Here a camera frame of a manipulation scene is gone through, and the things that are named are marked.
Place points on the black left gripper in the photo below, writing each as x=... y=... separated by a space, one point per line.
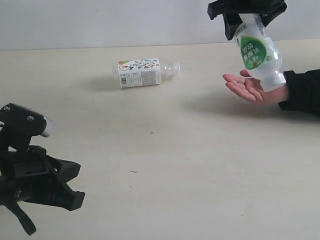
x=34 y=176

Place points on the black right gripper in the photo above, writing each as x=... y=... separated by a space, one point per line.
x=268 y=10

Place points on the white bottle green label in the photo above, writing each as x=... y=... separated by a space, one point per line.
x=260 y=56

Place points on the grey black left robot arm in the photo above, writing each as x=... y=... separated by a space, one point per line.
x=38 y=178

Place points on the black sleeved forearm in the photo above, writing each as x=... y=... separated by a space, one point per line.
x=303 y=92

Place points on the clear bottle white floral label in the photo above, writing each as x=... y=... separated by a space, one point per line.
x=144 y=72

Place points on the person's open bare hand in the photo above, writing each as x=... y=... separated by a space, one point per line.
x=250 y=89

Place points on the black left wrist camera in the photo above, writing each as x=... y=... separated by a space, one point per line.
x=20 y=124

